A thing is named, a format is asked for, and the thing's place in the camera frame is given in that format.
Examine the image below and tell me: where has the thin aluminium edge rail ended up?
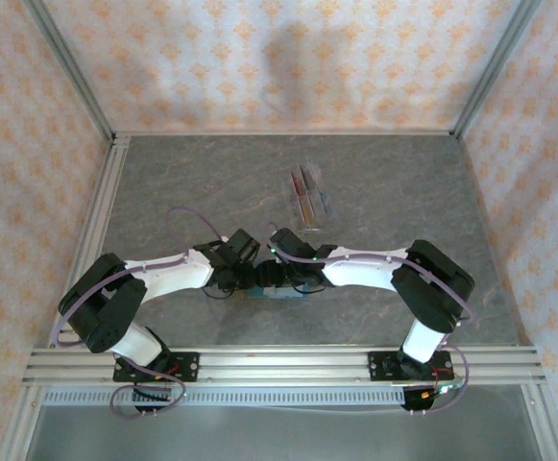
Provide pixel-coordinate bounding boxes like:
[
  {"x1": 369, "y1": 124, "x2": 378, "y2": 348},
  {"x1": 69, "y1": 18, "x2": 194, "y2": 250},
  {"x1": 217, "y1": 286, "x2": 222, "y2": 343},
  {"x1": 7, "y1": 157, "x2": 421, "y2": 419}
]
[{"x1": 112, "y1": 128, "x2": 461, "y2": 138}]

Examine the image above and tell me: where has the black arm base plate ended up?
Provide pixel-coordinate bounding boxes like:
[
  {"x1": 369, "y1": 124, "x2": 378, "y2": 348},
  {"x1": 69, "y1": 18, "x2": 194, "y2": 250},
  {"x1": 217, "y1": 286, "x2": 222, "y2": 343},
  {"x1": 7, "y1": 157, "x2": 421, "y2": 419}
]
[
  {"x1": 112, "y1": 351, "x2": 200, "y2": 384},
  {"x1": 368, "y1": 350, "x2": 453, "y2": 383}
]

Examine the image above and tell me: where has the clear acrylic card stand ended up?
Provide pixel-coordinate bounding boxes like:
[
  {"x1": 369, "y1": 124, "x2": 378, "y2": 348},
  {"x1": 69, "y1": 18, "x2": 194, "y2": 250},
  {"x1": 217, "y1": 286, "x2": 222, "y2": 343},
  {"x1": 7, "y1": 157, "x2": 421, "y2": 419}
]
[{"x1": 283, "y1": 153, "x2": 341, "y2": 235}]

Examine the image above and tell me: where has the aluminium frame leg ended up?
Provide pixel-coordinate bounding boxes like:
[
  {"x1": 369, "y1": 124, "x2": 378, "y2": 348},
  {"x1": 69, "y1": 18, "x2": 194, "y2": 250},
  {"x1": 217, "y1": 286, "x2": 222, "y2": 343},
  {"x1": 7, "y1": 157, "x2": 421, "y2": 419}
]
[
  {"x1": 521, "y1": 383, "x2": 558, "y2": 461},
  {"x1": 0, "y1": 383, "x2": 44, "y2": 461}
]

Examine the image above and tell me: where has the left thin black camera cable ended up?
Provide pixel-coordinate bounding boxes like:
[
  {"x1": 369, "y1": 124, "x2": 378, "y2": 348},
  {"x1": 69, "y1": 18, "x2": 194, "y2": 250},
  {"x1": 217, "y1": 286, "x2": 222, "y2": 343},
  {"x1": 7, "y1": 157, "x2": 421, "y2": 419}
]
[{"x1": 200, "y1": 281, "x2": 244, "y2": 302}]

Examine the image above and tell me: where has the right thin black camera cable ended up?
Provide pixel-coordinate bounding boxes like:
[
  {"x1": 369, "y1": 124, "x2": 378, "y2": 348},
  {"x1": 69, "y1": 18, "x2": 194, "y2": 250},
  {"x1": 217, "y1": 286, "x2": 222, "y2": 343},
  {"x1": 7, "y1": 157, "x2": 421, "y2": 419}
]
[{"x1": 291, "y1": 281, "x2": 335, "y2": 295}]

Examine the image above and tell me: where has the aluminium frame post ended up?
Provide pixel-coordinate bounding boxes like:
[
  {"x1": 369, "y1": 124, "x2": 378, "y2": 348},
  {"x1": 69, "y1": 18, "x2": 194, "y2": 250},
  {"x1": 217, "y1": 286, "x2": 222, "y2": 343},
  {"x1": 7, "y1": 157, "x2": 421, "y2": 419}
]
[
  {"x1": 21, "y1": 0, "x2": 118, "y2": 141},
  {"x1": 449, "y1": 0, "x2": 545, "y2": 140}
]

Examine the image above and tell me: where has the grey slotted cable duct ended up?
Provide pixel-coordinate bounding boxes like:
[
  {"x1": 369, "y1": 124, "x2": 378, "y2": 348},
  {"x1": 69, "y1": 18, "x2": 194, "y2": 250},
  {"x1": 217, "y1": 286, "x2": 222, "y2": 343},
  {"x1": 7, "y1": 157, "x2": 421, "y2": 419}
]
[{"x1": 40, "y1": 386, "x2": 407, "y2": 408}]

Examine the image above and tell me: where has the wide aluminium edge rail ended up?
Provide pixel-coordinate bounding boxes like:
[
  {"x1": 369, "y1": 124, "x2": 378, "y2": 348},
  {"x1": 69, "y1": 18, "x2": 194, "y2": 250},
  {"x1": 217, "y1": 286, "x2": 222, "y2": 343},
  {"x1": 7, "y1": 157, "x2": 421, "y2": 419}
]
[{"x1": 53, "y1": 133, "x2": 132, "y2": 348}]

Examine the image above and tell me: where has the left black wrist camera box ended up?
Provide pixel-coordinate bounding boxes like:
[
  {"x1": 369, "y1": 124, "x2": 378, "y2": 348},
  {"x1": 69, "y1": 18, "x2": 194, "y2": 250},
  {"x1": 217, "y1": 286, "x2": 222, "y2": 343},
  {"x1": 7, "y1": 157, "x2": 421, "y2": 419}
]
[{"x1": 220, "y1": 229, "x2": 263, "y2": 264}]

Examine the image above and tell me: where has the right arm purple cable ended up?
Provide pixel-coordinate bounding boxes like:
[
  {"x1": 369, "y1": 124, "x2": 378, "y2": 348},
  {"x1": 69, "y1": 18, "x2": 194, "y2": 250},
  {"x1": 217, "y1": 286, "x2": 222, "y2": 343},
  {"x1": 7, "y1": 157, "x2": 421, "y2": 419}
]
[{"x1": 267, "y1": 220, "x2": 476, "y2": 418}]

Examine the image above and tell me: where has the blue card holder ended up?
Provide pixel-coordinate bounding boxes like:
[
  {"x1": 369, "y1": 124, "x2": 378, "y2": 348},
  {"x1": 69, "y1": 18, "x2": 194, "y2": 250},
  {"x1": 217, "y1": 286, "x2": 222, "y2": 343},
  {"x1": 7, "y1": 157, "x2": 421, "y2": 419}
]
[{"x1": 245, "y1": 283, "x2": 309, "y2": 303}]

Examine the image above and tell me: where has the grey metal sheet panel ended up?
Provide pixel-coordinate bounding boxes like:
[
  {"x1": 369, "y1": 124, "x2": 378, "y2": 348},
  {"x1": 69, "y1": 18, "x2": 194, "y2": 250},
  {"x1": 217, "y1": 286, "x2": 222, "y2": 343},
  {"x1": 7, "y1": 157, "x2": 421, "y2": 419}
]
[{"x1": 26, "y1": 405, "x2": 542, "y2": 461}]

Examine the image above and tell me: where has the black controller board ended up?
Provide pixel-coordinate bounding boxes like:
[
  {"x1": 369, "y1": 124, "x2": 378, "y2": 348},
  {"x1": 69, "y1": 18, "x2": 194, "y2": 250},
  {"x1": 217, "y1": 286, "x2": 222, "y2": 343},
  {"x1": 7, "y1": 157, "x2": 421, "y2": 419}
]
[
  {"x1": 132, "y1": 385, "x2": 174, "y2": 417},
  {"x1": 400, "y1": 383, "x2": 467, "y2": 417}
]

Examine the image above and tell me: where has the thin black camera cable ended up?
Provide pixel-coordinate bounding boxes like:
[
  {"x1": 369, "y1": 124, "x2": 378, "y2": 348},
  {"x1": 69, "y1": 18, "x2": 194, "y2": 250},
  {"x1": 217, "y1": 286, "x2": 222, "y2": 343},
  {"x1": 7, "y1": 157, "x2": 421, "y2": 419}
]
[
  {"x1": 291, "y1": 281, "x2": 335, "y2": 295},
  {"x1": 200, "y1": 281, "x2": 244, "y2": 302}
]

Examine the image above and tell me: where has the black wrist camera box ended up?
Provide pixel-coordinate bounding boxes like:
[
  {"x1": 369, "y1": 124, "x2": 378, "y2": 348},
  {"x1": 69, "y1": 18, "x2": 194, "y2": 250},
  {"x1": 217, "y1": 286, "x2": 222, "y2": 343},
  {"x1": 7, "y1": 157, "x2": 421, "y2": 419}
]
[
  {"x1": 268, "y1": 227, "x2": 317, "y2": 264},
  {"x1": 220, "y1": 229, "x2": 263, "y2": 264}
]

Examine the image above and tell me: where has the right black wrist camera box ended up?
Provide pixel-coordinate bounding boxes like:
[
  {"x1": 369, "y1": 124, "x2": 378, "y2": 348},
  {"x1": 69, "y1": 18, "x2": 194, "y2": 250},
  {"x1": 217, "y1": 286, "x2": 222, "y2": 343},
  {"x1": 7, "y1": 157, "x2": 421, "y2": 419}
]
[{"x1": 268, "y1": 227, "x2": 317, "y2": 264}]

